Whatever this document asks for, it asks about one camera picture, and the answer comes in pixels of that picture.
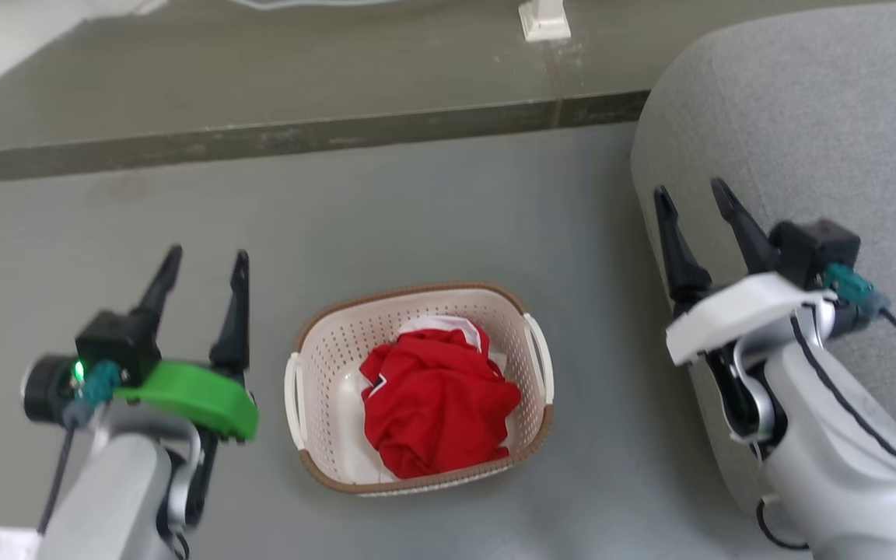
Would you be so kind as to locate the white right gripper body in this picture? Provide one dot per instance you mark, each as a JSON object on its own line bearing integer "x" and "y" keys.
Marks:
{"x": 736, "y": 311}

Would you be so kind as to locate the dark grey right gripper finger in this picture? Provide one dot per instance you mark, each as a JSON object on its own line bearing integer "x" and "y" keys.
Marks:
{"x": 747, "y": 229}
{"x": 681, "y": 257}

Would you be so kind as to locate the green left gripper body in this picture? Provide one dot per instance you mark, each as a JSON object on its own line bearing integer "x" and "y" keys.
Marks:
{"x": 191, "y": 397}

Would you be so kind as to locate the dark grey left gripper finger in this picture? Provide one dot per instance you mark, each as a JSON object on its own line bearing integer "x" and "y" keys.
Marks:
{"x": 235, "y": 319}
{"x": 162, "y": 288}

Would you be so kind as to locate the beige perforated plastic laundry basket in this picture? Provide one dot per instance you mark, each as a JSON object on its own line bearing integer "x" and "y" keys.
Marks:
{"x": 323, "y": 350}

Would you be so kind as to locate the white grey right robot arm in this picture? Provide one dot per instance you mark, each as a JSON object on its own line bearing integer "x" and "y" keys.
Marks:
{"x": 837, "y": 467}

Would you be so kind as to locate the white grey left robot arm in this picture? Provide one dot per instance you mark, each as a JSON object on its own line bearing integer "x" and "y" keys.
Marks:
{"x": 113, "y": 498}

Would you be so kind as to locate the grey fabric sofa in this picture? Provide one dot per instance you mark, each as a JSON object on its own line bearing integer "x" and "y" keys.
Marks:
{"x": 821, "y": 109}

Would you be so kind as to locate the red garment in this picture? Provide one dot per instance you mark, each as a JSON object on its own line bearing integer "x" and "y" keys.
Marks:
{"x": 436, "y": 404}

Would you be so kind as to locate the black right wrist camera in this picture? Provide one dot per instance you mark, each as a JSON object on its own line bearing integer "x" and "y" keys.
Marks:
{"x": 813, "y": 249}

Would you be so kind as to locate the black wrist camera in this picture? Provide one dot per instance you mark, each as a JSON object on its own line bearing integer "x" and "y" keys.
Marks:
{"x": 117, "y": 342}
{"x": 813, "y": 249}

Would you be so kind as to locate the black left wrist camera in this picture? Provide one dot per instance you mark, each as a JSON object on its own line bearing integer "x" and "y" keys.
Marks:
{"x": 117, "y": 342}

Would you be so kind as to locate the teal left camera connector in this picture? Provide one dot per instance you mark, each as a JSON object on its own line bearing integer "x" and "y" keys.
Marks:
{"x": 98, "y": 381}

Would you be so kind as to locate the teal camera connector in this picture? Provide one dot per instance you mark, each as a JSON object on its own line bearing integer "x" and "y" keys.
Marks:
{"x": 98, "y": 381}
{"x": 852, "y": 288}

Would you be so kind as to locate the teal right camera connector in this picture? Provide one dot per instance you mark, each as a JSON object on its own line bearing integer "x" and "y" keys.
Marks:
{"x": 852, "y": 288}

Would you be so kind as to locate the white wall socket box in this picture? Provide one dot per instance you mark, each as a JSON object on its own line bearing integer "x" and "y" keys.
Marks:
{"x": 544, "y": 19}

